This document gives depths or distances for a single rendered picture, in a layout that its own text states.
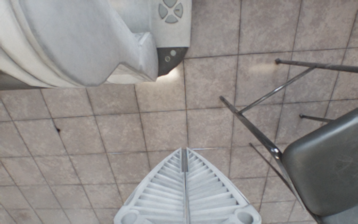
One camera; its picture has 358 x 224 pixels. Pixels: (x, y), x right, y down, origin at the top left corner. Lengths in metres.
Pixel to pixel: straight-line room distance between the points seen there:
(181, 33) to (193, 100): 0.45
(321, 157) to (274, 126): 0.73
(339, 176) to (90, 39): 0.65
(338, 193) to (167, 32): 0.80
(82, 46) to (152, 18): 0.46
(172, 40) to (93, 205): 1.67
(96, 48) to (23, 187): 1.95
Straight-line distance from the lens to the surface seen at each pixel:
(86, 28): 0.22
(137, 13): 0.66
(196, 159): 0.17
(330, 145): 0.51
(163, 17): 0.65
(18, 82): 0.24
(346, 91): 1.46
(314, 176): 0.56
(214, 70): 0.93
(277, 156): 0.53
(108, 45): 0.26
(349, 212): 0.80
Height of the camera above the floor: 0.90
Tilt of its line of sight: 69 degrees down
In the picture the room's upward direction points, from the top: 178 degrees counter-clockwise
